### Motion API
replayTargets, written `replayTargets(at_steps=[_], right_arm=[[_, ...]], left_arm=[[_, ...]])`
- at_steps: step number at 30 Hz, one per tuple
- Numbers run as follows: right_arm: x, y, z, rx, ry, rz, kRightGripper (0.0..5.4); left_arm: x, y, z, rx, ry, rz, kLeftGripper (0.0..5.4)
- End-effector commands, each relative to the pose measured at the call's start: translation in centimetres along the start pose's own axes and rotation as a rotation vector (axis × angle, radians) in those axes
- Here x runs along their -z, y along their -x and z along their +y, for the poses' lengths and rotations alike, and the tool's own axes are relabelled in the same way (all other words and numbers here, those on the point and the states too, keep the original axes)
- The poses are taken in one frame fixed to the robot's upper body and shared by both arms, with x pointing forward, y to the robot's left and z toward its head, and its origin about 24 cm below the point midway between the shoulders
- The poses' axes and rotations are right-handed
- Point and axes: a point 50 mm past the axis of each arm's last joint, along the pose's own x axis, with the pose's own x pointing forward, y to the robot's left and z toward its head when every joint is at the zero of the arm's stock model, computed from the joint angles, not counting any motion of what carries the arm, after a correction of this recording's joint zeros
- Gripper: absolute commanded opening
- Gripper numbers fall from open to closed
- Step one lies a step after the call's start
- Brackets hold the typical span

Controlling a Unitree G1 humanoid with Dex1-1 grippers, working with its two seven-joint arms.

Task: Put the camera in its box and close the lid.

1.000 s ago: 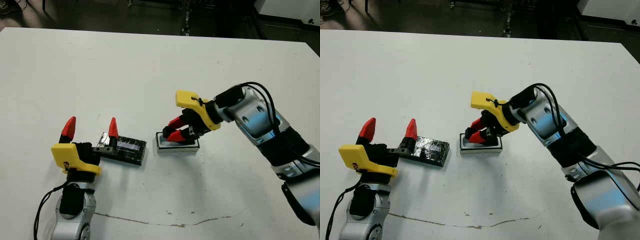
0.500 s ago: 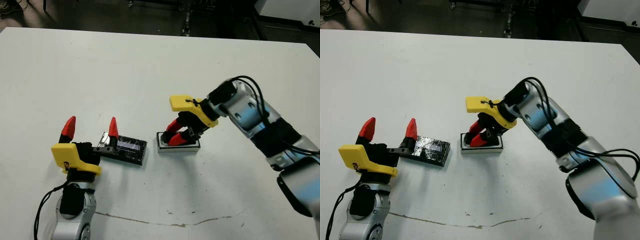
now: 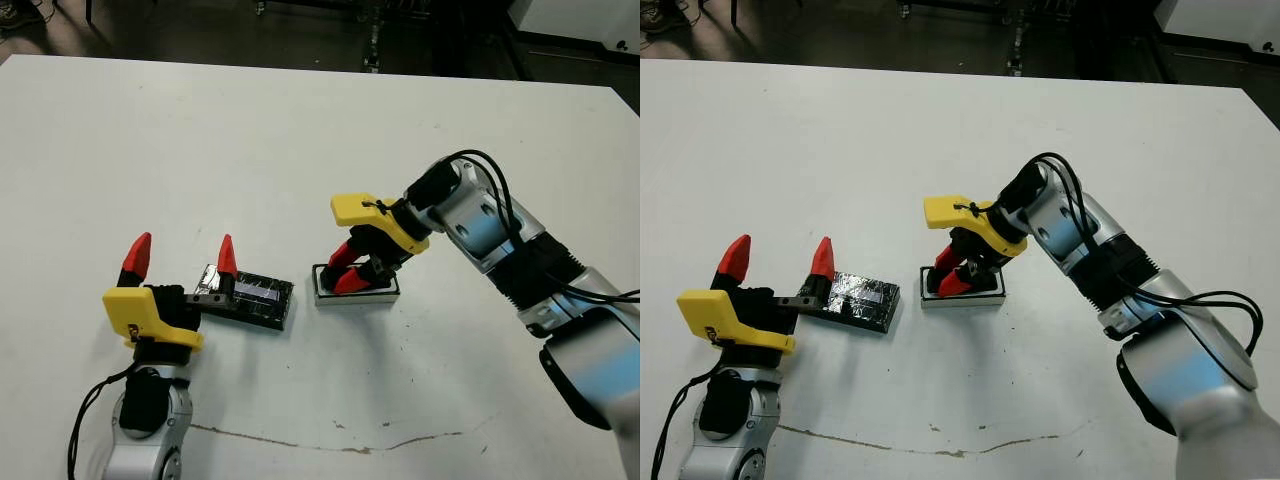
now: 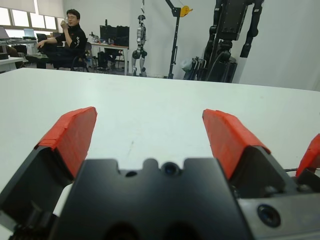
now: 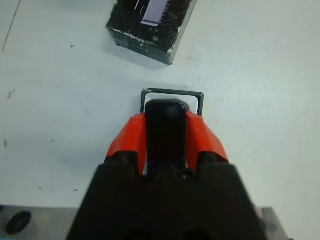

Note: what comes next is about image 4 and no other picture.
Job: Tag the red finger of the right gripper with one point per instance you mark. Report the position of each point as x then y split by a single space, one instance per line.
312 160

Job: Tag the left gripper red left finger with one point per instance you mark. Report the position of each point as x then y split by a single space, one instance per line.
72 135

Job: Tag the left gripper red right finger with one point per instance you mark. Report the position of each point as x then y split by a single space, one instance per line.
227 135

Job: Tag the black tripod bundle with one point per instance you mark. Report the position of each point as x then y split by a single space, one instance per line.
197 67

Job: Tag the black office chair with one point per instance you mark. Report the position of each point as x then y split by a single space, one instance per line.
83 60

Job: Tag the translucent plastic bag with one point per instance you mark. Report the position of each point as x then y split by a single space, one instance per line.
186 65

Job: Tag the white side table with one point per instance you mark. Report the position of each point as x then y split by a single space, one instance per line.
12 61

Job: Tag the wooden top desk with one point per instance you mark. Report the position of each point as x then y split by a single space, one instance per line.
110 45

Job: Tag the person in black shirt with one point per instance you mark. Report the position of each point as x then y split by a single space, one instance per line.
75 37

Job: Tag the black flat item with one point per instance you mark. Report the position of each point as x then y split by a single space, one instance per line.
3 56

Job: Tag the black monitors on desk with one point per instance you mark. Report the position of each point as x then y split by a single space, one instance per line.
115 35

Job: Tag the black gantry stand yellow hoist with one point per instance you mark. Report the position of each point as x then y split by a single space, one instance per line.
176 37

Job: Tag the large black humanoid robot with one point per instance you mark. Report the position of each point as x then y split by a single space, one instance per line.
230 20

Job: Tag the small silver humanoid robot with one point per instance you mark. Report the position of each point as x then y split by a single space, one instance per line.
140 32

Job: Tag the white roller blind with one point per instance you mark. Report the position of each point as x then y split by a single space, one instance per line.
50 7

